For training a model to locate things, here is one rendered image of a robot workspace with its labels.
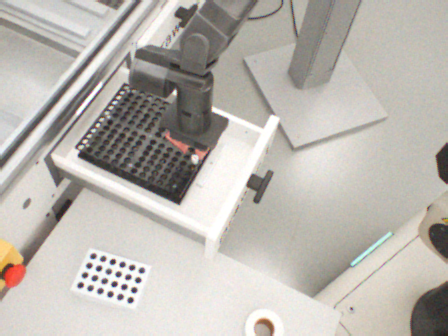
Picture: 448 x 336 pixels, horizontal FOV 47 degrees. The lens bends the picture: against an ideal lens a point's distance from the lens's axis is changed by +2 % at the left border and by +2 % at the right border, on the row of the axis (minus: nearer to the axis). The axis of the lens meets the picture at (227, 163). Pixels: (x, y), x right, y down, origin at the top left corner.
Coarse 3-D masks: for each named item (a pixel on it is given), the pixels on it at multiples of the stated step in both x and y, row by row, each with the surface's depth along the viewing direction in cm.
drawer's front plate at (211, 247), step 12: (276, 120) 98; (264, 132) 97; (264, 144) 95; (252, 156) 94; (264, 156) 103; (252, 168) 92; (240, 180) 91; (240, 192) 90; (228, 204) 88; (240, 204) 99; (228, 216) 88; (216, 228) 86; (228, 228) 97; (216, 240) 86; (216, 252) 94
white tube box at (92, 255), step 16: (96, 256) 97; (112, 256) 95; (80, 272) 93; (96, 272) 94; (112, 272) 94; (128, 272) 94; (144, 272) 94; (80, 288) 95; (96, 288) 92; (112, 288) 92; (128, 288) 93; (144, 288) 94; (112, 304) 92; (128, 304) 91
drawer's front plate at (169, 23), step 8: (176, 0) 112; (184, 0) 115; (192, 0) 120; (200, 0) 125; (168, 8) 111; (176, 8) 113; (160, 16) 109; (168, 16) 110; (152, 24) 108; (160, 24) 108; (168, 24) 112; (176, 24) 117; (152, 32) 107; (160, 32) 110; (168, 32) 114; (176, 32) 119; (144, 40) 106; (152, 40) 108; (160, 40) 112; (168, 40) 117; (168, 48) 119
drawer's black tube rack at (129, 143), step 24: (144, 96) 102; (96, 120) 98; (120, 120) 99; (144, 120) 100; (96, 144) 99; (120, 144) 96; (144, 144) 96; (168, 144) 97; (120, 168) 93; (144, 168) 94; (168, 168) 94; (168, 192) 95
